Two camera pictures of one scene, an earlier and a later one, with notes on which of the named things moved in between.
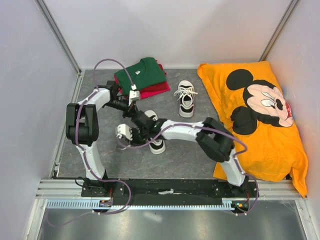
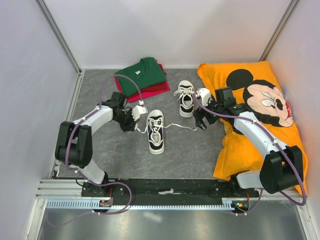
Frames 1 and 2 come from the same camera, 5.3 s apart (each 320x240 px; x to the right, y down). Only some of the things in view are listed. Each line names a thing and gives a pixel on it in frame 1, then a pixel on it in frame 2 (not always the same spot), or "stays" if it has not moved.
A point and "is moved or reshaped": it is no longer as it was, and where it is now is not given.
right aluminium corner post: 292,5 stays
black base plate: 246,198 stays
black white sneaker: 156,145 stays
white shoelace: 124,148 is moved or reshaped
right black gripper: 134,141 to 199,114
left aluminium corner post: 54,26 stays
